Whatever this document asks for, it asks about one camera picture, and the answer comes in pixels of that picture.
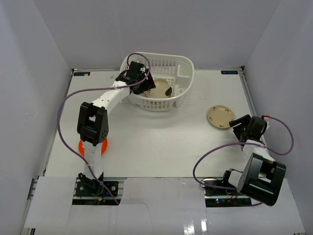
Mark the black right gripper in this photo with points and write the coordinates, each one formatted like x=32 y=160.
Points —
x=242 y=119

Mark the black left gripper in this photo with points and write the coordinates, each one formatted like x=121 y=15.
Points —
x=143 y=85

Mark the beige round plate black spot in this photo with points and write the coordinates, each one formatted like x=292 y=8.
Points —
x=162 y=89

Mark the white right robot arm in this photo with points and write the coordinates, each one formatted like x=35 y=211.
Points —
x=262 y=177

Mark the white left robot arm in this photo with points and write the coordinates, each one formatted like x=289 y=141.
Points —
x=93 y=126

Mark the white plastic dish bin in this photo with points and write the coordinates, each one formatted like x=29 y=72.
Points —
x=177 y=70

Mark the beige round floral plate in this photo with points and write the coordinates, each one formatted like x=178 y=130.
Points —
x=220 y=116

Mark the orange round plate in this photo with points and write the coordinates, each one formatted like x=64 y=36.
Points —
x=103 y=147

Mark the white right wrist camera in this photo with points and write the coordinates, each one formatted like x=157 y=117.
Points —
x=266 y=119

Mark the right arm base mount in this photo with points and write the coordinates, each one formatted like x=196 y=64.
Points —
x=222 y=198

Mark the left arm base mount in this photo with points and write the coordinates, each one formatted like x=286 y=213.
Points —
x=87 y=196

